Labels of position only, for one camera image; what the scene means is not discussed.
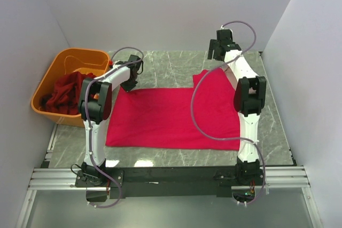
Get black base beam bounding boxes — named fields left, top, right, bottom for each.
left=75, top=164, right=265, bottom=199

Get bright pink t shirt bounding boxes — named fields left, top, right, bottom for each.
left=105, top=68, right=240, bottom=151

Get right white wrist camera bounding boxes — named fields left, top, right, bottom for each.
left=220, top=25, right=232, bottom=31

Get orange plastic basket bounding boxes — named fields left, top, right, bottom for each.
left=31, top=48, right=111, bottom=128

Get folded light pink t shirt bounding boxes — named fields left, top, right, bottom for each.
left=224, top=67, right=238, bottom=89

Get dark red t shirt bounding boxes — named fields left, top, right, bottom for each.
left=40, top=72, right=96, bottom=115

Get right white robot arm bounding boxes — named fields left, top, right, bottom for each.
left=208, top=28, right=267, bottom=184

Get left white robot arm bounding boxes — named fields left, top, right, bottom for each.
left=78, top=54, right=143, bottom=179

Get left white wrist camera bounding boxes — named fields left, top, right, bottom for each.
left=108, top=60, right=117, bottom=71

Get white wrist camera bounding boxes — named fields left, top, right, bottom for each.
left=108, top=60, right=117, bottom=71
left=220, top=25, right=232, bottom=31

